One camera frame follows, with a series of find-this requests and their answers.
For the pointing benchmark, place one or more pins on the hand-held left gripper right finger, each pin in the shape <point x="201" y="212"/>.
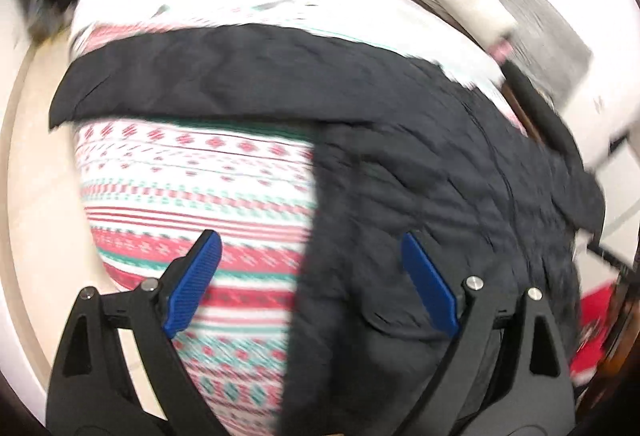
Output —
<point x="430" y="286"/>

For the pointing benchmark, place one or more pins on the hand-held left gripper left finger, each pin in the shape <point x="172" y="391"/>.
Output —
<point x="192" y="286"/>

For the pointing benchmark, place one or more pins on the black quilted jacket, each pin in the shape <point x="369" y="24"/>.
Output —
<point x="400" y="140"/>

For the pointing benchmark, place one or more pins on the patterned bed sheet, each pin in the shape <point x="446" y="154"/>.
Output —
<point x="200" y="181"/>

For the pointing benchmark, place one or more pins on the red cloth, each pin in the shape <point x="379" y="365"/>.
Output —
<point x="592" y="316"/>

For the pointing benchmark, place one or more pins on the brown coat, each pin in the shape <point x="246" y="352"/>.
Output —
<point x="519" y="108"/>

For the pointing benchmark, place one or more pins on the black coat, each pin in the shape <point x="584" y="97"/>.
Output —
<point x="537" y="113"/>

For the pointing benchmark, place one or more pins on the small pink cloth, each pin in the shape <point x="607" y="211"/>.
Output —
<point x="502" y="50"/>

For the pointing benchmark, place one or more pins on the grey quilted headboard pad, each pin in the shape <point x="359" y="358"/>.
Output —
<point x="540" y="30"/>

